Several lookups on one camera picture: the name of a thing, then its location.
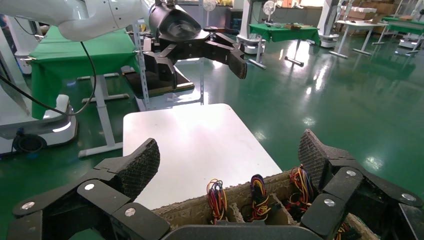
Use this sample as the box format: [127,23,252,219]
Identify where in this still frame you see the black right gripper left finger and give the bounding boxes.
[6,138,171,240]

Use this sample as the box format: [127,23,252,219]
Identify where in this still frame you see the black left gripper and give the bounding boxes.
[143,3,248,90]

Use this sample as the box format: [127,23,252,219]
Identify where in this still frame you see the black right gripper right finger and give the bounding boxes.
[298,129,424,240]

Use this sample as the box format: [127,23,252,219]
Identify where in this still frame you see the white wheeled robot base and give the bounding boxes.
[0,26,79,157]

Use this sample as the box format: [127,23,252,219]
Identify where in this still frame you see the dark flat tray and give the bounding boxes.
[121,65,196,99]

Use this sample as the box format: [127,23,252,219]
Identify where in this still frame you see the white standing fan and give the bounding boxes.
[202,0,217,27]
[262,0,278,24]

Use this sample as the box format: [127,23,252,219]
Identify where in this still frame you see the black cabinet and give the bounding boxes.
[224,7,245,33]

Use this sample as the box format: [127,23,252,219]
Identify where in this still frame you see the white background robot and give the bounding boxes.
[315,0,341,49]
[236,0,267,56]

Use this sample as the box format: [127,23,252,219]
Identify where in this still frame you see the brown cardboard divider box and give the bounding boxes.
[152,170,382,240]

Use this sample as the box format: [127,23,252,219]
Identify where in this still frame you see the small green tablecloth table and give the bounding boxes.
[247,23,322,70]

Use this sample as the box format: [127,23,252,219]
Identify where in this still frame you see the large green tablecloth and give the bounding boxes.
[29,26,141,121]

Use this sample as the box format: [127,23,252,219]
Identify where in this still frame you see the white background table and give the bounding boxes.
[329,19,389,60]

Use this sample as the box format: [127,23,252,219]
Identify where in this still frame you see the stacked cardboard boxes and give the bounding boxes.
[342,0,400,21]

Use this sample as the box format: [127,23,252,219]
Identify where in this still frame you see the green covered background table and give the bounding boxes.
[372,15,424,55]

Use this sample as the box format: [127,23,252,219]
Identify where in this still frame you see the white robot column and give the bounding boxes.
[5,16,41,76]

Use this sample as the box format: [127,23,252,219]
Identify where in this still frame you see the power supply with coloured wires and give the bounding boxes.
[334,221,352,240]
[248,174,271,222]
[284,164,316,216]
[206,178,228,224]

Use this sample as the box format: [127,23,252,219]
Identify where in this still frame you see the perforated aluminium frame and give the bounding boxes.
[131,0,206,112]

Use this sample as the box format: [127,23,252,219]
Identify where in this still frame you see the white table leg frame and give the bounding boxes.
[77,72,131,159]

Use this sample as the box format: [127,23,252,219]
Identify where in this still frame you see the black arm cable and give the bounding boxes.
[0,41,98,117]

